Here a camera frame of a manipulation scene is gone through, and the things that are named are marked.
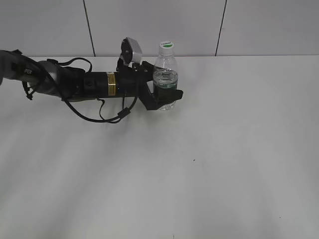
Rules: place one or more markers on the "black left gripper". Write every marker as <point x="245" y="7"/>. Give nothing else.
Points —
<point x="133" y="82"/>

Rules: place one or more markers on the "white green bottle cap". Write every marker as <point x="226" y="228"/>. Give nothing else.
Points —
<point x="166" y="48"/>

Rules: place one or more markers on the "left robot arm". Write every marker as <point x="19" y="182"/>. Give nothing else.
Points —
<point x="54" y="78"/>

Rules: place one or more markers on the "clear cestbon water bottle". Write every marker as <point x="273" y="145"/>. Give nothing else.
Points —
<point x="165" y="75"/>

